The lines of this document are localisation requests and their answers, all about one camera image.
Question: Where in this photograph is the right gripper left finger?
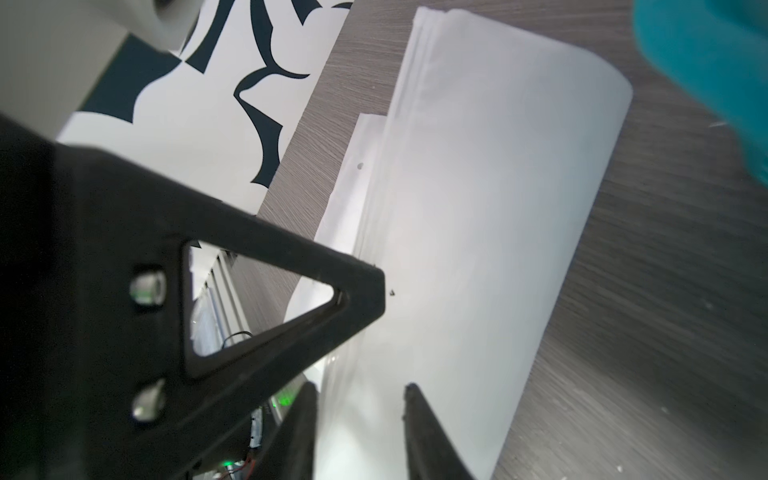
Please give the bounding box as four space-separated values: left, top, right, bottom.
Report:
248 382 318 480

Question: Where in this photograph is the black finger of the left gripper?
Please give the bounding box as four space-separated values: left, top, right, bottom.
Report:
1 119 386 479

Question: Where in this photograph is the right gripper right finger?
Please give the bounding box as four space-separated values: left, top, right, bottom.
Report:
403 383 472 480

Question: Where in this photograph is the translucent zip bag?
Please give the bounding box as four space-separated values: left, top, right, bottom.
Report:
315 7 633 479

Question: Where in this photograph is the teal plastic basket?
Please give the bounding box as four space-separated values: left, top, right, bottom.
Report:
632 1 767 185

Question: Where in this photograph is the aluminium frame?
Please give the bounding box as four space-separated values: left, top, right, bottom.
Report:
189 240 253 357

